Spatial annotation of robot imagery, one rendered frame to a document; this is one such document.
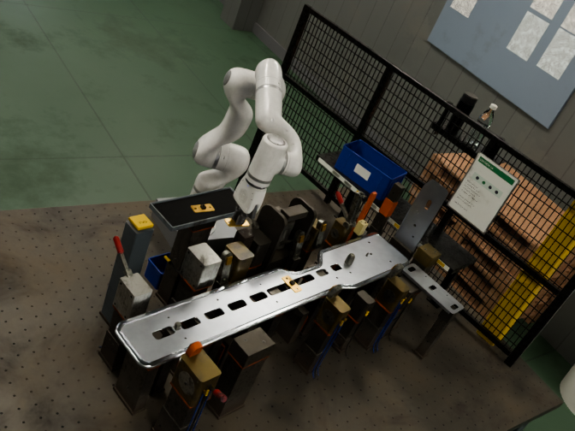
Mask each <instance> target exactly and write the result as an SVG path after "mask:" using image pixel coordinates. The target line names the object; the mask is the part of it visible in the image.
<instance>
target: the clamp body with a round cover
mask: <svg viewBox="0 0 575 431"><path fill-rule="evenodd" d="M226 250H228V251H230V252H231V253H233V258H232V262H231V267H230V271H229V277H228V282H229V284H230V283H233V282H236V281H238V280H243V279H245V277H246V273H247V271H248V269H249V267H250V265H251V263H252V259H253V258H254V255H253V253H252V252H251V251H250V250H249V249H248V248H247V247H246V246H245V245H244V244H243V243H242V242H241V241H236V242H234V243H230V244H227V245H226V247H225V251H226ZM221 315H224V313H223V312H222V310H220V309H217V310H216V314H215V316H216V317H218V316H221Z"/></svg>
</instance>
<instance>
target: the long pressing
mask: <svg viewBox="0 0 575 431"><path fill-rule="evenodd" d="M368 242H370V243H368ZM367 252H369V255H368V257H367V256H366V254H367ZM350 253H353V254H354V255H355V259H354V261H353V264H352V265H347V264H345V260H346V258H347V256H348V255H349V254H350ZM370 253H372V255H370ZM390 261H391V262H390ZM398 263H401V264H402V265H403V266H404V267H405V266H407V265H409V264H410V262H409V260H408V259H407V258H406V257H405V256H404V255H403V254H401V253H400V252H399V251H398V250H397V249H396V248H394V247H393V246H392V245H391V244H390V243H389V242H388V241H387V240H386V239H385V238H384V237H383V236H381V235H380V234H379V233H368V234H366V235H364V236H361V237H358V238H356V239H351V240H348V241H346V242H343V243H340V244H338V245H333V246H330V247H328V248H325V249H323V250H320V251H319V252H318V254H317V265H315V266H312V267H309V268H307V269H303V270H300V271H298V272H294V271H291V270H287V269H283V268H275V269H271V270H268V271H265V272H263V273H260V274H257V275H253V276H251V277H248V278H245V279H243V280H238V281H236V282H233V283H230V284H227V285H225V286H221V287H218V288H216V289H213V290H210V291H208V292H203V293H200V294H199V295H196V296H193V297H190V298H186V299H183V300H181V301H178V302H175V303H173V304H169V305H166V306H164V307H161V308H158V309H155V310H151V311H149V312H146V313H144V314H141V315H138V316H134V317H131V318H128V319H126V320H123V321H121V322H119V323H118V324H117V325H116V330H115V333H116V336H117V338H118V339H119V340H120V341H121V343H122V344H123V345H124V347H125V348H126V349H127V351H128V352H129V354H130V355H131V356H132V358H133V359H134V361H135V362H136V363H137V364H138V365H139V366H141V367H143V368H146V369H153V368H156V367H157V366H160V365H162V364H164V363H167V362H170V361H172V360H174V359H176V358H178V357H181V355H182V354H184V353H185V352H186V351H187V348H188V347H189V345H190V344H191V343H193V342H195V341H200V343H201V344H202V346H203V347H205V346H207V345H210V344H212V343H215V342H217V341H218V340H221V339H225V338H227V337H228V336H231V335H233V334H237V333H238V332H241V331H243V330H245V329H248V328H250V327H253V326H255V325H258V324H259V323H261V322H265V321H267V320H269V319H271V318H274V317H276V316H279V315H281V314H283V313H286V312H288V311H290V310H293V309H296V308H298V307H300V306H302V305H304V304H308V303H310V302H312V301H314V300H316V299H319V298H321V297H324V296H326V295H327V294H328V293H329V289H330V288H331V287H332V286H334V285H338V284H340V285H341V287H342V288H343V289H358V288H360V287H362V286H365V285H367V284H369V283H371V282H373V281H375V280H379V279H381V278H383V277H385V276H386V275H387V274H388V273H389V272H390V271H391V270H392V269H391V268H392V267H393V266H394V265H395V264H398ZM336 264H337V265H339V266H340V267H341V269H340V270H337V271H334V270H333V269H332V268H331V266H334V265H336ZM322 269H324V270H325V271H326V272H327V273H328V274H327V275H325V276H322V277H321V276H319V275H318V274H317V273H316V272H317V271H320V270H322ZM349 272H351V273H349ZM286 275H289V276H290V277H291V278H292V279H293V280H297V279H299V278H301V277H304V276H307V275H311V276H312V277H313V278H314V280H311V281H308V282H306V283H304V284H302V285H299V286H300V287H301V289H302V291H300V292H294V291H293V290H292V289H291V288H290V289H288V290H286V291H284V292H280V293H277V294H276V295H273V296H272V295H269V294H268V292H267V291H268V290H269V289H272V288H274V287H277V286H280V285H283V284H287V283H286V282H285V281H284V280H283V279H282V277H284V276H286ZM336 277H338V279H337V278H336ZM259 284H261V285H259ZM261 292H263V293H264V294H265V295H266V296H267V298H265V299H262V300H259V301H257V302H252V301H251V300H250V297H251V296H253V295H256V294H259V293H261ZM217 299H218V301H217ZM240 300H242V301H244V302H245V304H246V306H244V307H242V308H239V309H237V310H231V309H230V308H229V307H228V305H229V304H232V303H235V302H238V301H240ZM276 301H277V302H278V303H277V302H276ZM217 309H220V310H222V312H223V313H224V315H221V316H218V317H216V318H213V319H210V320H209V319H207V318H206V317H205V313H208V312H211V311H213V310H217ZM168 317H169V318H168ZM192 318H197V319H198V320H199V321H200V324H198V325H195V326H193V327H190V328H187V329H183V328H182V327H181V329H180V330H178V331H175V330H174V328H173V326H174V325H175V323H176V322H184V321H187V320H190V319H192ZM165 328H172V330H174V332H175V333H174V334H171V335H169V336H167V337H164V338H162V339H155V338H154V336H153V335H152V334H153V333H155V332H157V331H160V330H163V329H165ZM184 338H187V339H184Z"/></svg>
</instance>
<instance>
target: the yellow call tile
mask: <svg viewBox="0 0 575 431"><path fill-rule="evenodd" d="M128 220H129V221H130V222H131V223H132V224H133V225H134V226H135V228H136V229H137V230H138V231H139V230H142V229H147V228H150V227H153V224H152V222H151V221H150V220H149V219H148V218H147V217H146V216H145V214H143V215H135V216H131V217H129V218H128Z"/></svg>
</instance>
